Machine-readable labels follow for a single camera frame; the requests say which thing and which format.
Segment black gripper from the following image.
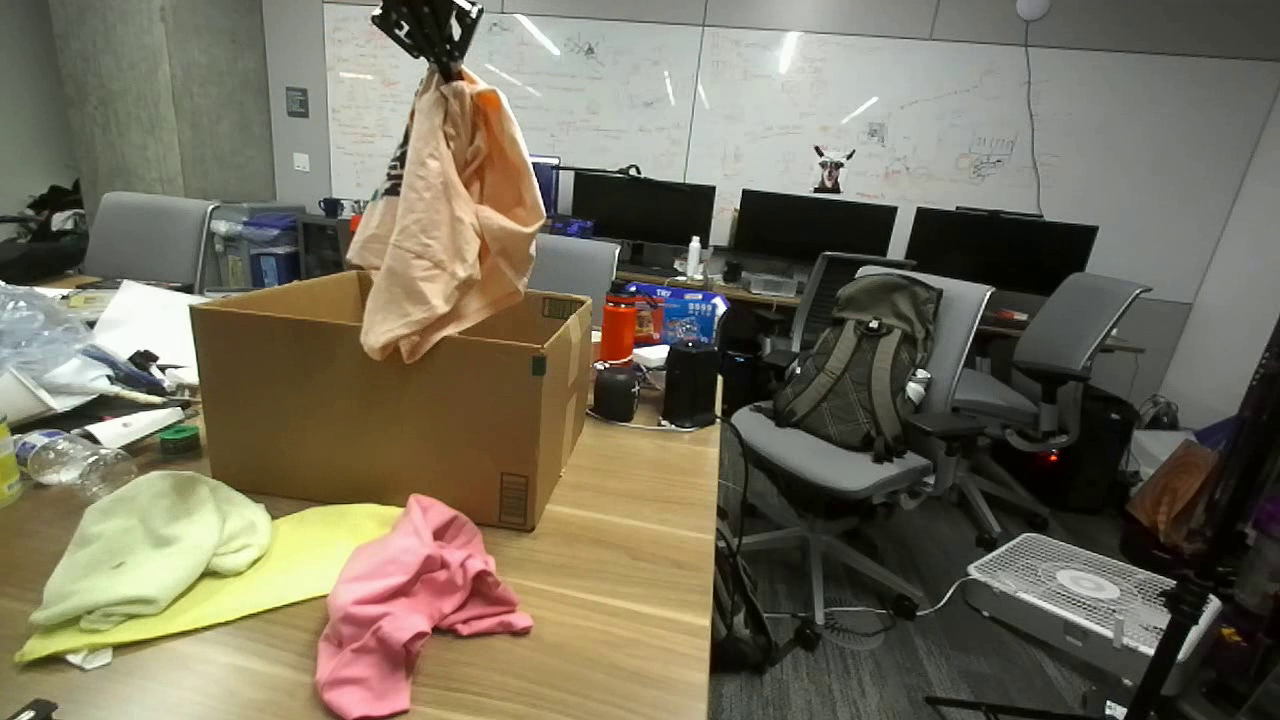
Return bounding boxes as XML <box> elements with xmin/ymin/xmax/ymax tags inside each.
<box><xmin>367</xmin><ymin>0</ymin><xmax>489</xmax><ymax>64</ymax></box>

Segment peach cloth with print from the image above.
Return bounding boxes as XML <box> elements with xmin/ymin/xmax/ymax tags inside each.
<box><xmin>345</xmin><ymin>64</ymin><xmax>552</xmax><ymax>369</ymax></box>

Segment pale green knitted cloth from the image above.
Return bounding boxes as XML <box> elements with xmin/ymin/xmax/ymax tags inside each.
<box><xmin>27</xmin><ymin>467</ymin><xmax>279</xmax><ymax>637</ymax></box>

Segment brown cardboard box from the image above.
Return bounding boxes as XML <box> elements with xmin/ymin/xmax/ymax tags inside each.
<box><xmin>188</xmin><ymin>268</ymin><xmax>600</xmax><ymax>536</ymax></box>

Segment white flat floor box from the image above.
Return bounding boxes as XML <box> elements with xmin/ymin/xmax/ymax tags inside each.
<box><xmin>962</xmin><ymin>527</ymin><xmax>1223</xmax><ymax>666</ymax></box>

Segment black computer monitor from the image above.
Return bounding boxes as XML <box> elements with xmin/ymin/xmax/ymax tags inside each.
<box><xmin>569</xmin><ymin>166</ymin><xmax>721</xmax><ymax>253</ymax></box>
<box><xmin>724</xmin><ymin>185</ymin><xmax>904</xmax><ymax>268</ymax></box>
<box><xmin>904</xmin><ymin>204</ymin><xmax>1104</xmax><ymax>300</ymax></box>

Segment grey office chair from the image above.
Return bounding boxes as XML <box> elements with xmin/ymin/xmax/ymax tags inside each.
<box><xmin>79</xmin><ymin>186</ymin><xmax>218</xmax><ymax>297</ymax></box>
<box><xmin>946</xmin><ymin>272</ymin><xmax>1150</xmax><ymax>541</ymax></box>
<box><xmin>524</xmin><ymin>230</ymin><xmax>629</xmax><ymax>327</ymax></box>

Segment orange bottle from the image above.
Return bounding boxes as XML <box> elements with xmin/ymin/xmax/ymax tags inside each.
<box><xmin>595</xmin><ymin>293</ymin><xmax>643</xmax><ymax>369</ymax></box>

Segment blue package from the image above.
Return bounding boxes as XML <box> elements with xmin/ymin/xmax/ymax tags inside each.
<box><xmin>622</xmin><ymin>275</ymin><xmax>730</xmax><ymax>355</ymax></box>

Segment white paper sheets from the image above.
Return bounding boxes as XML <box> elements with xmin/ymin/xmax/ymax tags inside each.
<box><xmin>82</xmin><ymin>275</ymin><xmax>208</xmax><ymax>390</ymax></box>

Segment black cup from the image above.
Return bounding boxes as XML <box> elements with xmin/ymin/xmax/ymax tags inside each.
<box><xmin>588</xmin><ymin>358</ymin><xmax>643</xmax><ymax>426</ymax></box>

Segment small animal figurine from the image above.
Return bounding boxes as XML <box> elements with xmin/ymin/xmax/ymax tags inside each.
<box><xmin>809</xmin><ymin>140</ymin><xmax>860</xmax><ymax>199</ymax></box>

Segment black speaker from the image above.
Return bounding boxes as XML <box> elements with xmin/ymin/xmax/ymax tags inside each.
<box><xmin>659</xmin><ymin>340</ymin><xmax>724</xmax><ymax>430</ymax></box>

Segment clear plastic bag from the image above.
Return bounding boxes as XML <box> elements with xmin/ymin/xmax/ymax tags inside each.
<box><xmin>0</xmin><ymin>283</ymin><xmax>99</xmax><ymax>406</ymax></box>

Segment olive grey backpack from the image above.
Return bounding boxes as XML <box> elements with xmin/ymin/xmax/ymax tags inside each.
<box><xmin>766</xmin><ymin>272</ymin><xmax>942</xmax><ymax>463</ymax></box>

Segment yellow flat cloth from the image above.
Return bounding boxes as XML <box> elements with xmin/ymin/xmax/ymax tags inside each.
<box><xmin>11</xmin><ymin>499</ymin><xmax>409</xmax><ymax>666</ymax></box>

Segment clear plastic bottle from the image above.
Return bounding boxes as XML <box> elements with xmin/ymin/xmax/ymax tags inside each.
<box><xmin>7</xmin><ymin>424</ymin><xmax>127</xmax><ymax>490</ymax></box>

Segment pink cloth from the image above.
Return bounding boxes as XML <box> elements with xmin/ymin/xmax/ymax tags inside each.
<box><xmin>311</xmin><ymin>490</ymin><xmax>541</xmax><ymax>720</ymax></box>

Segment grey chair carrying backpack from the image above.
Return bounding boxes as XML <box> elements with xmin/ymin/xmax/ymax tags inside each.
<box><xmin>724</xmin><ymin>264</ymin><xmax>998</xmax><ymax>633</ymax></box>

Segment brown bag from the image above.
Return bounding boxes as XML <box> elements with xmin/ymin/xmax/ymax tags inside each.
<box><xmin>1124</xmin><ymin>435</ymin><xmax>1223</xmax><ymax>550</ymax></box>

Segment black tripod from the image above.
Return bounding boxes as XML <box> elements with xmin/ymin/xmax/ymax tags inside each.
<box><xmin>924</xmin><ymin>316</ymin><xmax>1280</xmax><ymax>720</ymax></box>

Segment wall whiteboard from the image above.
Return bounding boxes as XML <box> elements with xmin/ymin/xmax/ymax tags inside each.
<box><xmin>319</xmin><ymin>0</ymin><xmax>1280</xmax><ymax>305</ymax></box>

